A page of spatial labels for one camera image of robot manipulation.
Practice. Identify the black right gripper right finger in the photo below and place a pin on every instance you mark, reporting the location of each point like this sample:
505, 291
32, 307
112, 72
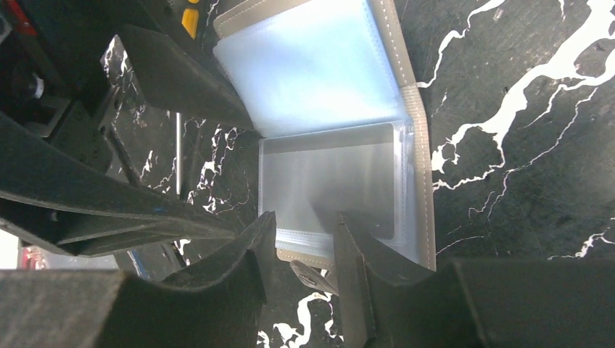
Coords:
386, 300

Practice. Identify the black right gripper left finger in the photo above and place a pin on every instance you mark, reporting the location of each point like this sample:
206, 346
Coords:
216, 302

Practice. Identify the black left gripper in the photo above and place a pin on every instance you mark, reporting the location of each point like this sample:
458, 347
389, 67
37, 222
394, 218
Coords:
52, 84

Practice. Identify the dark credit card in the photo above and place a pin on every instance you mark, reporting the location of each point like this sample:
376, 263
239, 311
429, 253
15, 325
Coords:
307, 179

